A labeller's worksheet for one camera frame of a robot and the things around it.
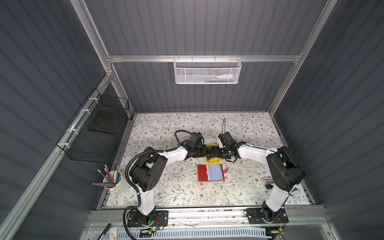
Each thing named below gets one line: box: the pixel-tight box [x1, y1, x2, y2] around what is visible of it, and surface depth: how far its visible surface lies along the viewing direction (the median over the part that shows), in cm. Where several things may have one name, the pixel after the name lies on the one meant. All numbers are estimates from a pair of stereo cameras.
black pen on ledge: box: [97, 223, 112, 240], surface depth 72 cm
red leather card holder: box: [197, 163, 229, 182], surface depth 91 cm
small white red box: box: [109, 226, 118, 240], surface depth 71 cm
